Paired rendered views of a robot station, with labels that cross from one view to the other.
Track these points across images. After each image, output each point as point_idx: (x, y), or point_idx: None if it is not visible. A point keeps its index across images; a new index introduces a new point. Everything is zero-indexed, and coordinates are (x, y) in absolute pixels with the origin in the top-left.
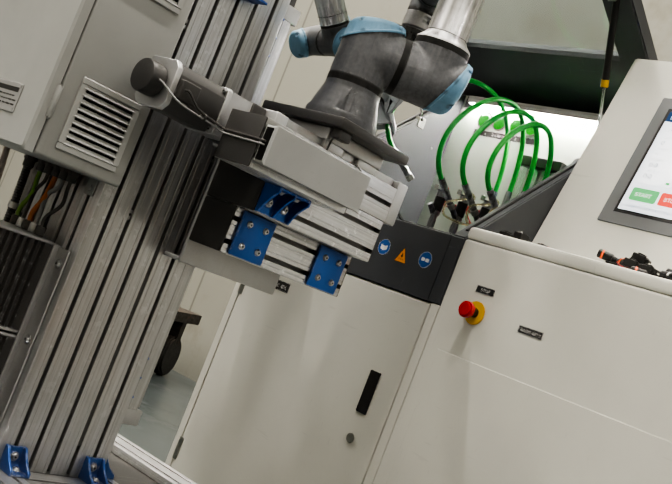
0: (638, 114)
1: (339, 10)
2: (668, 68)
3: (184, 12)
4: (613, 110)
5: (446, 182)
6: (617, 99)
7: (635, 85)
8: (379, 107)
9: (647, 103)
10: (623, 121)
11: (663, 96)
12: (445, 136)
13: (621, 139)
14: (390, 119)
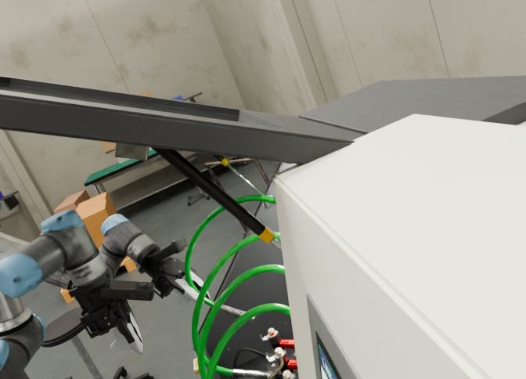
0: (303, 315)
1: (56, 279)
2: (292, 211)
3: None
4: (289, 288)
5: (239, 373)
6: (285, 265)
7: (286, 241)
8: (176, 289)
9: (301, 294)
10: (299, 322)
11: (307, 286)
12: (195, 348)
13: (308, 364)
14: (188, 297)
